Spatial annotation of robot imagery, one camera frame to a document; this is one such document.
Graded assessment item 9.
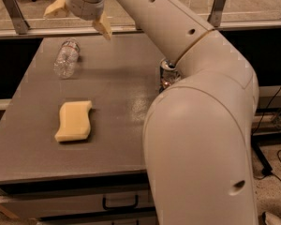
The upper grey drawer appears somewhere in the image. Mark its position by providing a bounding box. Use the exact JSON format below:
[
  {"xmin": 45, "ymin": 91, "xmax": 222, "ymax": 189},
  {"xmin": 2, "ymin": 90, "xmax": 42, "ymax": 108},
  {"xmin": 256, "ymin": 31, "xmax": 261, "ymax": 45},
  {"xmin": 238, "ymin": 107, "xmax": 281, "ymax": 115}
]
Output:
[{"xmin": 0, "ymin": 190, "xmax": 154, "ymax": 218}]

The clear plastic water bottle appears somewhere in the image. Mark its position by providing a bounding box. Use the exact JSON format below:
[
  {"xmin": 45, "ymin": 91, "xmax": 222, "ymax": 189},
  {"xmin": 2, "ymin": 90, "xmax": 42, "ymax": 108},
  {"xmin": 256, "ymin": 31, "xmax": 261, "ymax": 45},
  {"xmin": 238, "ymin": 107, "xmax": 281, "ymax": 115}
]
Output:
[{"xmin": 53, "ymin": 37, "xmax": 81, "ymax": 79}]

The black metal stand leg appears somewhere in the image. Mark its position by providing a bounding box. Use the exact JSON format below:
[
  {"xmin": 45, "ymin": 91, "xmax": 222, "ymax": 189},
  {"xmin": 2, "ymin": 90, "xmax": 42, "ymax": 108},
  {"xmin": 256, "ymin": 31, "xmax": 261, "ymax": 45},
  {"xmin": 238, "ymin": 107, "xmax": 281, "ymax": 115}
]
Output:
[{"xmin": 251, "ymin": 141, "xmax": 273, "ymax": 176}]

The left metal bracket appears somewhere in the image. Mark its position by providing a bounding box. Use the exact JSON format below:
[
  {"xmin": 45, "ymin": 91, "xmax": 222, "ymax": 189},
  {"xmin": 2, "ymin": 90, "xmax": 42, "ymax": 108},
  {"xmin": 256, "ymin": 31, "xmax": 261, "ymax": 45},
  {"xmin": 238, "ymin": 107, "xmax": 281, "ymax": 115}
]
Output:
[{"xmin": 2, "ymin": 0, "xmax": 30, "ymax": 35}]

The black drawer handle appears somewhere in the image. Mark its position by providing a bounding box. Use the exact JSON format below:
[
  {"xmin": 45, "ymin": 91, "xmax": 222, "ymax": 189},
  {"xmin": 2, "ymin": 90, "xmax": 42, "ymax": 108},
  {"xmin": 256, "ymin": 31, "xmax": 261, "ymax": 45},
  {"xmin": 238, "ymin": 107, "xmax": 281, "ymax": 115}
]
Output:
[{"xmin": 102, "ymin": 195, "xmax": 139, "ymax": 211}]

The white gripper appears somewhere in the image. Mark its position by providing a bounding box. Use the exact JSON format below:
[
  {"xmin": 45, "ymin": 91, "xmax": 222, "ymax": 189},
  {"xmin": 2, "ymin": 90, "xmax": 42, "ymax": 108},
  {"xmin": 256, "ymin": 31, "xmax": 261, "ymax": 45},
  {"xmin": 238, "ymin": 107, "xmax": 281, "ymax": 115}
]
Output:
[{"xmin": 44, "ymin": 0, "xmax": 112, "ymax": 40}]

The grey drawer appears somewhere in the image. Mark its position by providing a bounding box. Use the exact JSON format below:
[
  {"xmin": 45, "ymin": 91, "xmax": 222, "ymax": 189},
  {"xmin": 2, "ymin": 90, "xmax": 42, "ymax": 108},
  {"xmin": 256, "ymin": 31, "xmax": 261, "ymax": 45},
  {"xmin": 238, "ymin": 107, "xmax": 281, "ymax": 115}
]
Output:
[
  {"xmin": 37, "ymin": 210, "xmax": 159, "ymax": 225},
  {"xmin": 0, "ymin": 190, "xmax": 154, "ymax": 218}
]

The yellow sponge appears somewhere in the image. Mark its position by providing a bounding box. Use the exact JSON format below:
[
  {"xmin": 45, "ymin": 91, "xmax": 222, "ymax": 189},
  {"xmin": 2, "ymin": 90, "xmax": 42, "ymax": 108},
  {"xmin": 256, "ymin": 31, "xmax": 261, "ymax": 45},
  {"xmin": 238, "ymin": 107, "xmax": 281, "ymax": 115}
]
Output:
[{"xmin": 54, "ymin": 100, "xmax": 92, "ymax": 143}]

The metal bracket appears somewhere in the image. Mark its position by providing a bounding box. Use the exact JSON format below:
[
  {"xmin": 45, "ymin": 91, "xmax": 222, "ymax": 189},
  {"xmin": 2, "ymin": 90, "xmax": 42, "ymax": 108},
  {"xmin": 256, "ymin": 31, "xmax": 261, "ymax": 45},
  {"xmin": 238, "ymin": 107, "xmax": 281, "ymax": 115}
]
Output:
[
  {"xmin": 2, "ymin": 0, "xmax": 30, "ymax": 35},
  {"xmin": 208, "ymin": 0, "xmax": 227, "ymax": 27}
]

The black floor cable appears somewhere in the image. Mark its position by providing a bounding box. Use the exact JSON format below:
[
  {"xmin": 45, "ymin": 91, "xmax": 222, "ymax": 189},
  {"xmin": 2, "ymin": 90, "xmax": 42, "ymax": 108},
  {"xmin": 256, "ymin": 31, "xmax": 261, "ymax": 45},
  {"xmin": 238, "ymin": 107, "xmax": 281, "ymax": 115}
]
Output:
[{"xmin": 251, "ymin": 84, "xmax": 281, "ymax": 192}]

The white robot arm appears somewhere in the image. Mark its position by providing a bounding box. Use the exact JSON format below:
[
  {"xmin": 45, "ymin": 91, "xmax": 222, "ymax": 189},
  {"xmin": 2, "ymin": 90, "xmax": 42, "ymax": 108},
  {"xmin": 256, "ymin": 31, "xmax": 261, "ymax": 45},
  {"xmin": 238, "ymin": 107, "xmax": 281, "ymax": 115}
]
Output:
[{"xmin": 45, "ymin": 0, "xmax": 259, "ymax": 225}]

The silver blue drink can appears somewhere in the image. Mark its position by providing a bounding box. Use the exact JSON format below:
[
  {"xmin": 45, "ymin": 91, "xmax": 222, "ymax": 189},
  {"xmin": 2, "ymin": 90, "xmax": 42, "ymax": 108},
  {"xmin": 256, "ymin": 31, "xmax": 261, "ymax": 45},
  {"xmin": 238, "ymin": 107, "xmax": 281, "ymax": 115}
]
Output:
[{"xmin": 159, "ymin": 59, "xmax": 181, "ymax": 92}]

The right metal bracket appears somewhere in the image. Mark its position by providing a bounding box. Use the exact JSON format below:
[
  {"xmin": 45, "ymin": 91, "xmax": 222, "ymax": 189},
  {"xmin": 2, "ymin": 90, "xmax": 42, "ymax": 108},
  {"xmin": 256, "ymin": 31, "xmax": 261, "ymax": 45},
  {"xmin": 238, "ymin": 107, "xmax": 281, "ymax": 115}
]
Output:
[{"xmin": 208, "ymin": 0, "xmax": 227, "ymax": 27}]

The lower grey drawer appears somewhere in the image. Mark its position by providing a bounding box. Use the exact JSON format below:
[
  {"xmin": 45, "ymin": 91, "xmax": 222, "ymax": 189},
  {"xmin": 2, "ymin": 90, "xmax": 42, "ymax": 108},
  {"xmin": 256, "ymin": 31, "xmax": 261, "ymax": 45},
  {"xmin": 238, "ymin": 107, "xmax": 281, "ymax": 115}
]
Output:
[{"xmin": 37, "ymin": 210, "xmax": 159, "ymax": 225}]

